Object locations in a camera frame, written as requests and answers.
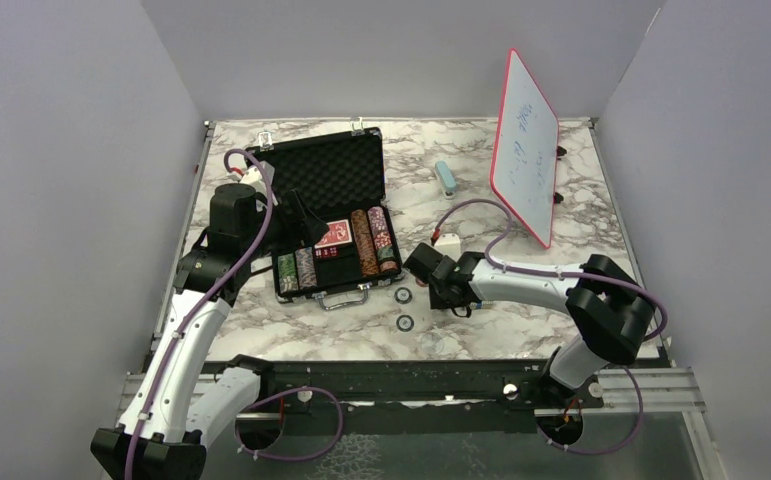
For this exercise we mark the aluminium rail frame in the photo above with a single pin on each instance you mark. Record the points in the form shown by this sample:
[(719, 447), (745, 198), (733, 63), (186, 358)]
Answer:
[(262, 401)]

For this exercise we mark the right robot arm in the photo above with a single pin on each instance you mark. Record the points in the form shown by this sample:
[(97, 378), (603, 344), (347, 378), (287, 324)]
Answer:
[(611, 312)]

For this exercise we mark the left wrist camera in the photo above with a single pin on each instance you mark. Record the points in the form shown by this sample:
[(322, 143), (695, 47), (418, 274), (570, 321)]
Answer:
[(251, 182)]

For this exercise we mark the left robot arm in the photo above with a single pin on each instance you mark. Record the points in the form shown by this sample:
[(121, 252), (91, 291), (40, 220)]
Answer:
[(193, 318)]

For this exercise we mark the blue brown chip row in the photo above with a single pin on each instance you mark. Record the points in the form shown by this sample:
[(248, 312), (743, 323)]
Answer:
[(305, 267)]

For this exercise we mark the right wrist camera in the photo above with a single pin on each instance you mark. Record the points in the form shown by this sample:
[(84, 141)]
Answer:
[(448, 244)]

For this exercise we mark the blue fifty chip upper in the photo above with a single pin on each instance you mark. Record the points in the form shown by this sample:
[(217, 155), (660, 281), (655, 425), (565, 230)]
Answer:
[(403, 295)]

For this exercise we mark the purple red chip row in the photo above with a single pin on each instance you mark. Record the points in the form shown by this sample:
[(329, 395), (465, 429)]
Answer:
[(382, 240)]

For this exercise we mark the red dice in case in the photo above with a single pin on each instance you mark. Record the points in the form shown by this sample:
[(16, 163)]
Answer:
[(327, 252)]

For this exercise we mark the black poker case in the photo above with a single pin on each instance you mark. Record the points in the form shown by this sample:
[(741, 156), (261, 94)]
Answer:
[(334, 174)]

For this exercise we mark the light blue eraser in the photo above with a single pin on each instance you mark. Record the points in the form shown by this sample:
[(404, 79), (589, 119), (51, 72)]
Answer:
[(446, 179)]

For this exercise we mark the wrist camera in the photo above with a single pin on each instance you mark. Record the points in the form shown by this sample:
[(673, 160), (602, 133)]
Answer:
[(251, 182), (448, 244)]

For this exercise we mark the blue fifty chip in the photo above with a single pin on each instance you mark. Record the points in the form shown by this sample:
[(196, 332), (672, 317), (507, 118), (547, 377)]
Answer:
[(405, 323), (403, 295)]

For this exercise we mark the orange chip row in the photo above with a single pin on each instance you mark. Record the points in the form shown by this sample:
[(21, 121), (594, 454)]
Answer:
[(364, 241)]

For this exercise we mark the red playing card deck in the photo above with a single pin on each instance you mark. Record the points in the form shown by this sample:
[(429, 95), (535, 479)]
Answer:
[(339, 233)]

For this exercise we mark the blue fifty chip lower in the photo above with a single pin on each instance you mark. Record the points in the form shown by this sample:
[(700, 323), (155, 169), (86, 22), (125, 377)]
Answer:
[(405, 323)]

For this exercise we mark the green chip row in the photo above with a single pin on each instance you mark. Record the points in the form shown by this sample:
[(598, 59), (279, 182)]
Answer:
[(287, 273)]

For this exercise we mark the pink framed whiteboard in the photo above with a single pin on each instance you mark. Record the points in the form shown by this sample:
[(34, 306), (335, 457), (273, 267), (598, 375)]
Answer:
[(524, 161)]

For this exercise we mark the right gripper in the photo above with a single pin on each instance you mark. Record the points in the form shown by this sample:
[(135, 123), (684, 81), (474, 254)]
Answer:
[(437, 302)]

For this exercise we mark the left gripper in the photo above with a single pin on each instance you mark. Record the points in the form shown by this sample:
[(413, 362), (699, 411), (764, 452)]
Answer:
[(306, 230)]

